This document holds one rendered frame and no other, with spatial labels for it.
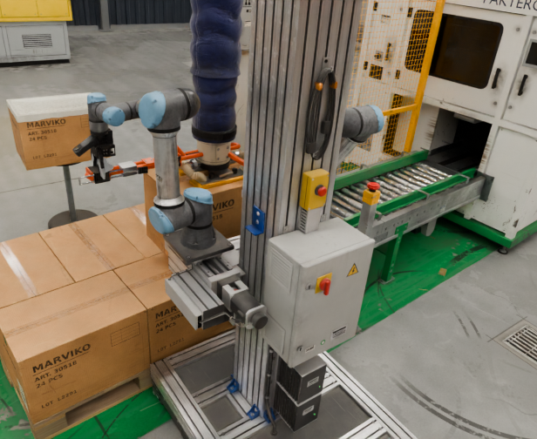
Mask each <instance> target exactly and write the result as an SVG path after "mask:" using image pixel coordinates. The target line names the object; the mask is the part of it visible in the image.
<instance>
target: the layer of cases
mask: <svg viewBox="0 0 537 439"><path fill-rule="evenodd" d="M171 276H172V272H171V270H170V269H169V268H168V257H167V256H166V255H165V254H164V253H163V252H162V251H161V250H160V249H159V248H158V247H157V246H156V245H155V243H154V242H153V241H152V240H151V239H150V238H149V237H148V236H147V235H146V209H145V203H144V204H141V205H137V206H132V207H128V208H125V209H122V210H118V211H115V212H112V213H106V214H103V215H99V216H96V217H93V218H89V219H84V220H80V221H77V222H74V223H71V224H67V225H64V226H58V227H55V228H52V229H48V230H45V231H42V232H38V233H33V234H29V235H26V236H23V237H19V238H16V239H13V240H7V241H4V242H0V355H1V356H2V359H3V362H4V364H5V366H6V368H7V369H8V372H9V374H10V377H11V379H12V381H13V382H14V385H15V387H16V389H17V392H18V393H19V395H20V398H21V400H22V402H23V404H24V406H25V408H26V411H27V413H28V415H29V417H30V419H31V421H32V424H35V423H37V422H41V421H43V420H44V419H46V418H48V417H50V416H52V415H55V414H56V413H58V412H60V411H62V410H64V409H67V408H69V407H70V406H72V405H74V404H76V403H78V402H81V401H83V400H84V399H87V398H89V397H91V396H93V395H96V394H97V393H99V392H101V391H103V390H105V389H107V388H110V387H111V386H113V385H115V384H117V383H119V382H122V381H124V380H125V379H127V378H129V377H131V376H133V375H136V374H138V373H140V372H142V371H144V370H146V369H148V368H150V364H151V363H154V362H156V361H159V360H161V359H164V358H166V357H168V356H170V355H174V354H176V353H179V352H180V351H182V350H185V349H187V348H190V347H192V346H195V345H197V344H199V343H201V342H203V341H205V340H207V339H209V338H211V337H213V336H215V335H217V334H219V333H221V332H223V331H225V330H227V329H229V328H232V327H234V326H233V325H232V324H231V323H230V322H229V321H225V322H223V323H222V324H219V325H217V326H216V325H215V326H212V327H210V328H207V329H204V330H203V329H202V328H198V329H196V330H195V329H194V327H193V326H192V325H191V324H190V322H189V321H188V320H187V318H186V317H185V316H184V315H183V313H182V312H181V311H180V310H179V309H178V308H177V307H176V305H175V304H174V303H173V301H172V300H171V299H170V297H169V296H168V295H167V293H166V289H165V279H168V278H170V277H171ZM235 326H236V325H235Z"/></svg>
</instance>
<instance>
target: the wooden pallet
mask: <svg viewBox="0 0 537 439"><path fill-rule="evenodd" d="M235 328H236V326H234V327H232V328H229V329H227V330H225V331H223V332H221V333H219V334H217V335H215V336H213V337H211V338H209V339H207V340H210V339H212V338H214V337H216V336H218V335H220V334H224V333H226V332H228V331H230V330H233V329H235ZM207 340H206V341H207ZM0 359H1V362H2V365H3V371H4V373H5V374H6V377H7V379H8V381H9V383H10V385H11V387H14V389H15V390H16V392H17V389H16V387H15V385H14V382H13V381H12V379H11V377H10V374H9V372H8V369H7V368H6V366H5V364H4V362H3V359H2V356H1V355H0ZM152 386H153V385H152V377H151V372H150V368H148V369H146V370H144V371H142V372H140V373H138V374H136V375H133V376H131V377H129V378H127V379H125V380H124V381H122V382H119V383H117V384H115V385H113V386H111V387H110V388H107V389H105V390H103V391H101V392H99V393H97V394H96V395H93V396H91V397H89V398H87V399H84V400H83V401H81V402H78V403H76V404H74V405H72V406H70V407H69V408H67V409H64V410H62V411H60V412H58V413H56V414H55V415H52V416H50V417H48V418H46V419H44V420H43V421H41V422H37V423H35V424H32V421H31V419H30V417H29V415H28V413H27V411H26V408H25V406H24V404H23V402H22V400H21V398H20V395H19V393H18V392H17V396H18V398H19V400H20V402H21V403H22V405H23V408H24V411H25V413H26V415H27V416H28V420H29V423H30V426H31V432H32V434H33V435H34V437H35V439H52V438H53V437H54V436H57V435H59V434H61V433H63V432H65V431H66V430H68V429H71V428H73V427H75V426H77V425H79V424H80V423H81V422H84V421H86V420H88V419H90V418H92V417H94V416H95V415H98V414H100V413H102V412H104V411H105V410H107V409H109V408H111V407H113V406H115V405H117V404H119V403H121V402H123V401H125V400H127V399H129V398H130V397H132V396H134V395H136V394H138V393H140V392H142V391H144V390H146V389H148V388H150V387H152Z"/></svg>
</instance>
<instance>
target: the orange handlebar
mask: <svg viewBox="0 0 537 439"><path fill-rule="evenodd" d="M240 147H241V145H240V144H239V143H235V142H233V143H231V145H230V151H232V150H236V149H239V148H240ZM228 156H229V157H230V158H231V159H233V160H234V161H236V162H237V163H239V164H240V165H243V166H244V160H243V159H241V158H239V157H238V156H236V155H235V154H233V153H232V152H229V153H228ZM198 157H203V153H202V152H198V153H195V154H190V155H186V156H181V161H182V160H187V159H194V158H198ZM133 163H134V164H135V165H137V169H138V167H140V166H148V169H153V168H155V165H154V159H152V158H146V159H142V160H141V161H137V162H133ZM121 173H123V170H122V171H117V172H111V176H112V175H116V174H121Z"/></svg>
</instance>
